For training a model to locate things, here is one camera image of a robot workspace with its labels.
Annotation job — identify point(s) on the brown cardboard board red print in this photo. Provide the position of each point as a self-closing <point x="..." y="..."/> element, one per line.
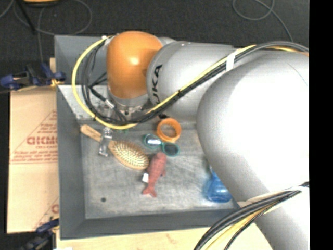
<point x="31" y="170"/>

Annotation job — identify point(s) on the grey metal bin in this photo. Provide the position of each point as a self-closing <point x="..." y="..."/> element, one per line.
<point x="117" y="186"/>

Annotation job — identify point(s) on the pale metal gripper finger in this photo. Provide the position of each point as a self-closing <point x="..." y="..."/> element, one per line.
<point x="108" y="134"/>
<point x="103" y="148"/>

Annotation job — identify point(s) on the wooden hairbrush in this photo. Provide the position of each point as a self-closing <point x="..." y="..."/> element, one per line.
<point x="130" y="155"/>

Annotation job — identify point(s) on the blue clear plastic bottle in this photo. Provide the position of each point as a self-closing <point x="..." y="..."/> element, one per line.
<point x="217" y="191"/>

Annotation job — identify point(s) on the red-brown toy fish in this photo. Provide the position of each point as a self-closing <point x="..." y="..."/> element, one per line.
<point x="156" y="168"/>

